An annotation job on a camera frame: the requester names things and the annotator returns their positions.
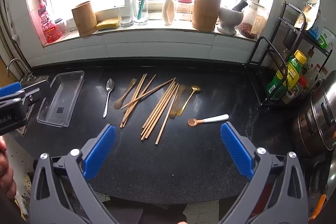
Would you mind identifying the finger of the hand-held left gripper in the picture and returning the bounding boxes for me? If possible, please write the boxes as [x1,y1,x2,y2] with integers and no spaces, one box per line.
[0,81,42,112]
[0,81,23,99]

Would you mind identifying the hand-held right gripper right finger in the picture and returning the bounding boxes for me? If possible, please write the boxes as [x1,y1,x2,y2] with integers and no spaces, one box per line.
[220,122,309,224]

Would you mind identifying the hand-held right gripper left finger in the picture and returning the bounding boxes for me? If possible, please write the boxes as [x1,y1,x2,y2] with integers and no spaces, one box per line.
[29,124,121,224]

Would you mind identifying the clear plastic tray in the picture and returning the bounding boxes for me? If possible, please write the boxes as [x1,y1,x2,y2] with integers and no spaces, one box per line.
[37,70,85,127]

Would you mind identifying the orange white baby spoon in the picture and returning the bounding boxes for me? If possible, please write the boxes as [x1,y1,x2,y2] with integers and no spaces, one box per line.
[187,114,230,127]

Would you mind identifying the wooden spoon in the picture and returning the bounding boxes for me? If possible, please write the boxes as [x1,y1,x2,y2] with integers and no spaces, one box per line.
[113,78,137,110]
[169,84,186,118]

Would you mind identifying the silver metal spoon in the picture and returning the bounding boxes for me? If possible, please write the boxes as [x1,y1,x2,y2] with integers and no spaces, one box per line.
[103,78,115,118]

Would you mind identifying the pile of wooden chopsticks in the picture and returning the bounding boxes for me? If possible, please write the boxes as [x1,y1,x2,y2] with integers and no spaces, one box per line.
[119,73,180,146]

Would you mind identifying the gold metal spoon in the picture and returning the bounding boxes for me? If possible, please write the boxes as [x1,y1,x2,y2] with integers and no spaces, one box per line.
[176,85,201,117]

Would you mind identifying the person's left hand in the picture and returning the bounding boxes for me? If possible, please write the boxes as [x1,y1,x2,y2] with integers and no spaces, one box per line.
[0,136,17,199]

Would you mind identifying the steel sink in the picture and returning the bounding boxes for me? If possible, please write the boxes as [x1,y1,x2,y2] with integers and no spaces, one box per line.
[16,76,50,135]

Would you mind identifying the metal faucet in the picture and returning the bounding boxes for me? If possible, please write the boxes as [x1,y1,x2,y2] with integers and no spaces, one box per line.
[7,58,33,80]

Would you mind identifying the pink dish soap bottle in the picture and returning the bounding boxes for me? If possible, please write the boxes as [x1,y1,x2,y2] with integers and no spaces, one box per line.
[30,0,62,43]

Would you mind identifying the small glass jar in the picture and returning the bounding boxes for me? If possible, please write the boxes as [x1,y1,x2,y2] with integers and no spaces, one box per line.
[54,18,70,38]

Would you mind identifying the red cap jar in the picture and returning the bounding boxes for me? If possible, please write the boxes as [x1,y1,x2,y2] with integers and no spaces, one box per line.
[282,76,307,105]

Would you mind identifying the steel pot with lid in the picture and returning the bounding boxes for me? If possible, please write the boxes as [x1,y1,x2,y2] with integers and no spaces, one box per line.
[290,77,336,159]

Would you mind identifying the bamboo canister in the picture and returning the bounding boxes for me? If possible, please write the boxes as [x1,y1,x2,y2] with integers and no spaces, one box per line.
[71,1,98,37]

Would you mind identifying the green bottle yellow cap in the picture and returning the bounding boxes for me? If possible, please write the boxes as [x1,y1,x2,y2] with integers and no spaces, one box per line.
[266,49,307,100]

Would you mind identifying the yellow sponge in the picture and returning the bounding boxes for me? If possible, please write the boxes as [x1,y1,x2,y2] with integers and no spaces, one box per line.
[95,17,120,31]

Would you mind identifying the short clear glass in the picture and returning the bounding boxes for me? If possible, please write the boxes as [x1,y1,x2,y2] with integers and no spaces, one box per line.
[118,5,134,28]

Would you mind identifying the dark container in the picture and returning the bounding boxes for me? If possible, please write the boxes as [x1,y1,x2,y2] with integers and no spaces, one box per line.
[283,27,300,50]

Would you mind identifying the glass jar of chili flakes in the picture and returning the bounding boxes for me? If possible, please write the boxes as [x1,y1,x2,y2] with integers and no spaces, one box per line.
[238,0,269,39]

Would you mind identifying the white stone mortar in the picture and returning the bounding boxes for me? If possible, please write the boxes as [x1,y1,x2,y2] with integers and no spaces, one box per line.
[217,6,246,36]

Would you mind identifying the tall clear glass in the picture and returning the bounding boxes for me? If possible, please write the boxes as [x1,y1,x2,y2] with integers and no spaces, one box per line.
[123,0,138,22]

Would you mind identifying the black metal rack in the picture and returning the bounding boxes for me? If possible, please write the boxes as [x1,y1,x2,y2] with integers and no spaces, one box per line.
[247,1,334,109]

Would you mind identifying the bamboo utensil holder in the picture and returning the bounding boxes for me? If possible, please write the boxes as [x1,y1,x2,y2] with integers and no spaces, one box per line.
[192,0,222,32]

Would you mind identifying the green packet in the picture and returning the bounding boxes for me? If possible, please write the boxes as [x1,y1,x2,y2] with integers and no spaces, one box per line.
[316,30,334,52]

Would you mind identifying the dark pestle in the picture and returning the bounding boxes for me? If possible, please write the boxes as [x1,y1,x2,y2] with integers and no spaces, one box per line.
[231,0,248,13]

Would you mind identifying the blue packet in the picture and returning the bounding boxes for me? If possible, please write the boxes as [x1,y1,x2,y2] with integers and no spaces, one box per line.
[308,10,326,39]

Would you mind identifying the white bottle blue cap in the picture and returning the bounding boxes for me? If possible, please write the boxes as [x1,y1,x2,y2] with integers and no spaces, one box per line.
[161,0,176,26]

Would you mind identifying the red lid jar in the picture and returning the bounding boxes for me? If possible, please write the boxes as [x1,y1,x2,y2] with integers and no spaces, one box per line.
[176,0,194,21]

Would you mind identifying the white orange snack bag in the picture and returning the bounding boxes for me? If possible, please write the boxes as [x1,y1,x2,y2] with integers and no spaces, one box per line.
[294,0,321,30]

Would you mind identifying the orange tool handle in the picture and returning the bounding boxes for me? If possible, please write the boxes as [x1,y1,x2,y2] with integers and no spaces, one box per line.
[308,194,327,224]

